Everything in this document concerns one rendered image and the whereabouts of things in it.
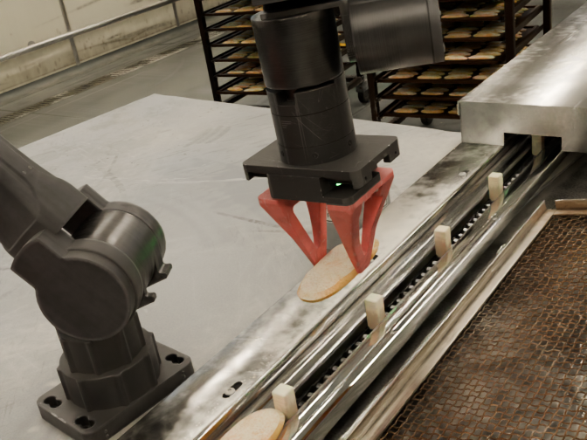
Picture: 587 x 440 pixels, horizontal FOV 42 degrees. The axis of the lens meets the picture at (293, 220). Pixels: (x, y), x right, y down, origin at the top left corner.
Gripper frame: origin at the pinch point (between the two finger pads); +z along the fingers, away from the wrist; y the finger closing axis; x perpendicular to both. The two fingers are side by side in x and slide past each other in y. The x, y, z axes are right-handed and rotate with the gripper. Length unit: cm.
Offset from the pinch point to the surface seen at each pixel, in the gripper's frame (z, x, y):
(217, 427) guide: 8.3, 12.7, 4.9
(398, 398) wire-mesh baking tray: 5.6, 7.8, -8.3
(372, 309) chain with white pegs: 8.4, -5.1, 1.3
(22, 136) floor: 84, -203, 356
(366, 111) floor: 93, -276, 169
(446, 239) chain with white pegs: 8.9, -19.4, 0.6
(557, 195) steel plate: 13.5, -40.0, -4.0
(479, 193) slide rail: 10.1, -32.5, 2.4
